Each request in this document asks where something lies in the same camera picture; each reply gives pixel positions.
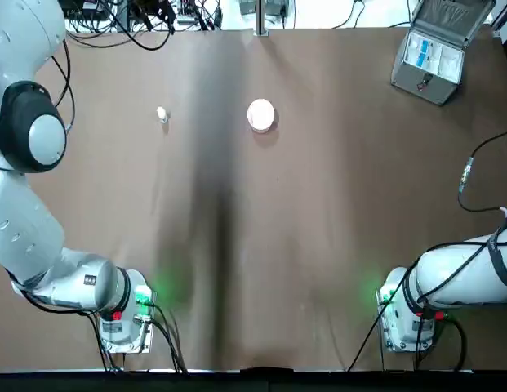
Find grey power strip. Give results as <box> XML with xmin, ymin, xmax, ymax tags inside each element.
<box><xmin>238</xmin><ymin>0</ymin><xmax>294</xmax><ymax>18</ymax></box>

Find silver metal case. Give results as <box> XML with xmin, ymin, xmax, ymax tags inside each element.
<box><xmin>390</xmin><ymin>0</ymin><xmax>498</xmax><ymax>106</ymax></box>

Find blue white medicine packet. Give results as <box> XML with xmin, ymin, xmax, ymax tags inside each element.
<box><xmin>412</xmin><ymin>38</ymin><xmax>437</xmax><ymax>69</ymax></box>

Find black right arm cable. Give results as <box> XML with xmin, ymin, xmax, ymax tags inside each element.
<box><xmin>456</xmin><ymin>129</ymin><xmax>507</xmax><ymax>213</ymax></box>

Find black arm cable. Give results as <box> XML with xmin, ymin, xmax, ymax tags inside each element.
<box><xmin>48</xmin><ymin>38</ymin><xmax>78</xmax><ymax>132</ymax></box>
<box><xmin>456</xmin><ymin>129</ymin><xmax>507</xmax><ymax>213</ymax></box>

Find white gauze packet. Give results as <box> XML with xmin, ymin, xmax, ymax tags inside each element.
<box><xmin>438</xmin><ymin>45</ymin><xmax>463</xmax><ymax>78</ymax></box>

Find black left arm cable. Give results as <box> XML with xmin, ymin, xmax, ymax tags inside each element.
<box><xmin>48</xmin><ymin>38</ymin><xmax>78</xmax><ymax>132</ymax></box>

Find black electronics box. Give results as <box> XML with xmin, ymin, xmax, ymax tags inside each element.
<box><xmin>59</xmin><ymin>0</ymin><xmax>111</xmax><ymax>21</ymax></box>

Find black left base cables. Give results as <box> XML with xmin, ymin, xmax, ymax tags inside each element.
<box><xmin>149</xmin><ymin>300</ymin><xmax>189</xmax><ymax>373</ymax></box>

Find black right base cable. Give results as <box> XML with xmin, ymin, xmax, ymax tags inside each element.
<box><xmin>345</xmin><ymin>267</ymin><xmax>407</xmax><ymax>373</ymax></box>

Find aluminium frame post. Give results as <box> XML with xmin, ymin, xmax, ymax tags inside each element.
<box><xmin>490</xmin><ymin>0</ymin><xmax>507</xmax><ymax>42</ymax></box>
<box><xmin>255</xmin><ymin>0</ymin><xmax>269</xmax><ymax>38</ymax></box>

